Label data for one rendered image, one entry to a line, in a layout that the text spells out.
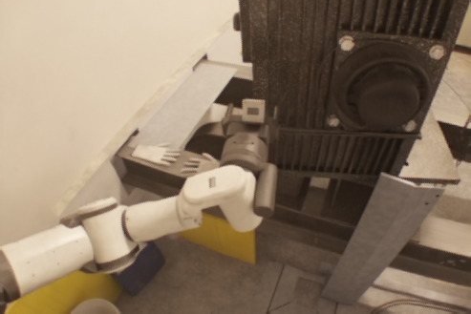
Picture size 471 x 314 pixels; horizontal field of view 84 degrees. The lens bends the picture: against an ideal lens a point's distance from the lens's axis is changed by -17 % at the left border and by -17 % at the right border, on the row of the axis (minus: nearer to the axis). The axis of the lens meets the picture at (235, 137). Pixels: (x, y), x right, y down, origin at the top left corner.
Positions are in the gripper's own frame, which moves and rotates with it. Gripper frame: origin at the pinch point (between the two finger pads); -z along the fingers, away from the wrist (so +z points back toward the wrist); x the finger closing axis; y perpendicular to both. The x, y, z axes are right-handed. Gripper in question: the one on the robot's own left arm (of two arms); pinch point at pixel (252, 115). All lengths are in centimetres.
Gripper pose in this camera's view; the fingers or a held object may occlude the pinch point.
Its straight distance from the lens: 71.0
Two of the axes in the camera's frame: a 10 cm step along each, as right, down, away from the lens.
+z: -1.6, 6.8, -7.2
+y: -0.6, -7.3, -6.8
